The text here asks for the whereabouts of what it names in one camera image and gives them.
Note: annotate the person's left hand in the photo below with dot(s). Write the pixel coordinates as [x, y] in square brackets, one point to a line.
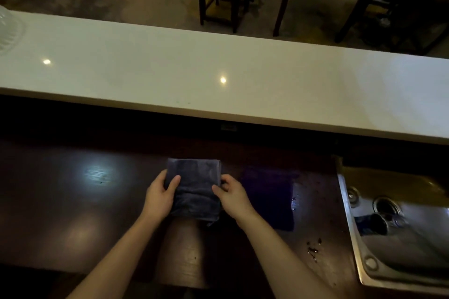
[158, 200]

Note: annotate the person's right hand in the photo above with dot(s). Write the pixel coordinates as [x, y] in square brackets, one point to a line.
[236, 204]

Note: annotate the purple cloth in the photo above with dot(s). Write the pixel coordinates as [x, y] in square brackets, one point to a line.
[270, 197]

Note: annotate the grey cloth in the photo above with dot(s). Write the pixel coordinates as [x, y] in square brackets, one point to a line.
[193, 176]

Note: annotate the person's right forearm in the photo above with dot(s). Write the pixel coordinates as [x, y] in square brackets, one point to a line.
[284, 263]

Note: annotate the person's left forearm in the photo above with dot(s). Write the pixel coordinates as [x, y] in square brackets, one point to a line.
[119, 260]

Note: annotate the small round sink plug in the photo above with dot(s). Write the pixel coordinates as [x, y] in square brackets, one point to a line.
[353, 196]

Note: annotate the metal cup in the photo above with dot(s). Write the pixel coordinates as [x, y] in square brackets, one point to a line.
[375, 224]

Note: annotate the round sink drain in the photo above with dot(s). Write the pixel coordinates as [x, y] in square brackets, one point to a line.
[386, 206]

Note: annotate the stainless steel sink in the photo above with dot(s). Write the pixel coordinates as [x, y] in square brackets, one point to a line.
[417, 249]

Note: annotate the clear glass dish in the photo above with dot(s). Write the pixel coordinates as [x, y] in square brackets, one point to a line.
[8, 29]

